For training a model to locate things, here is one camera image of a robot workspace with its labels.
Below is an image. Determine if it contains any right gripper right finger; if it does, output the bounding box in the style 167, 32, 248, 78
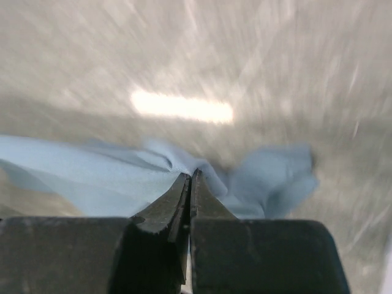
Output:
190, 169, 238, 227

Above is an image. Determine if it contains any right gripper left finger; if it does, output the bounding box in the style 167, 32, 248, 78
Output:
132, 174, 190, 284

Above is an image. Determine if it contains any grey-blue t shirt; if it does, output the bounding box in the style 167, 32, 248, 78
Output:
1, 135, 318, 219

